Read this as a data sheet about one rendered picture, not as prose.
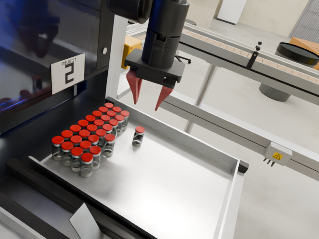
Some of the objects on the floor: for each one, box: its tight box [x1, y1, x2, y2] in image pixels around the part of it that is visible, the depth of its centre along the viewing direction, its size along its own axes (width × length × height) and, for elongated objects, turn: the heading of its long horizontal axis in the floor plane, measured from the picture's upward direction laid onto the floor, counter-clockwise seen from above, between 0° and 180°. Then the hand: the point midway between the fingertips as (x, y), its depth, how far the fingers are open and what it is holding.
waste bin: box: [259, 42, 319, 102], centre depth 313 cm, size 53×53×67 cm
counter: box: [186, 0, 219, 30], centre depth 635 cm, size 76×236×81 cm, turn 150°
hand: (146, 103), depth 46 cm, fingers open, 4 cm apart
